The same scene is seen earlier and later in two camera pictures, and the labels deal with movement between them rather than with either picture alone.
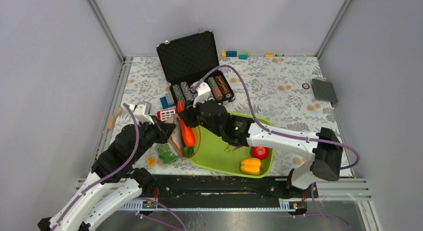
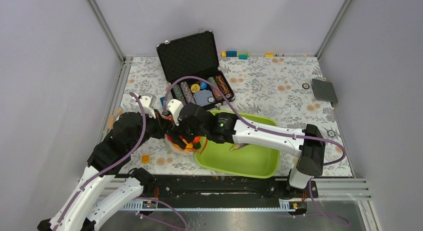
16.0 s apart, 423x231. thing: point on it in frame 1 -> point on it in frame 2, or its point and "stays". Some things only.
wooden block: [111, 122] stays
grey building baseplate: [324, 91] stays
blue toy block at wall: [231, 53] stays
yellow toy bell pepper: [251, 166] -> [189, 145]
